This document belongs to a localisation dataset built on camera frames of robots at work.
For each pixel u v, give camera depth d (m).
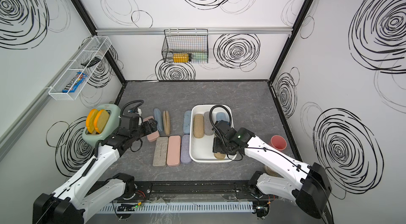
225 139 0.58
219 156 0.73
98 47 0.92
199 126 0.92
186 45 0.99
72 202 0.40
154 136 0.88
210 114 0.62
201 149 0.87
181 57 0.88
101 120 0.75
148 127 0.73
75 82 0.68
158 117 0.94
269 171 0.77
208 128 0.91
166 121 0.93
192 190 0.75
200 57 0.88
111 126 0.79
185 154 0.82
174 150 0.83
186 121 0.94
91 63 0.78
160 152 0.83
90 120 0.74
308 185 0.39
